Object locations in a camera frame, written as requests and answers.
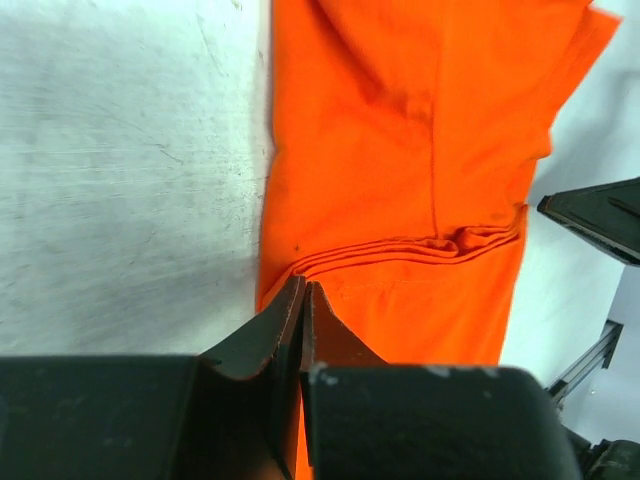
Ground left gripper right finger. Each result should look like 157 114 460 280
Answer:
300 282 581 479

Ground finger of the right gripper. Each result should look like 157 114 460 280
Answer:
537 177 639 265

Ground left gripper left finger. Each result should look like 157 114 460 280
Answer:
1 277 306 479

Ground orange t shirt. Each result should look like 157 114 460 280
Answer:
255 0 625 480

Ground aluminium frame rail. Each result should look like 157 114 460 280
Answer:
547 320 624 405

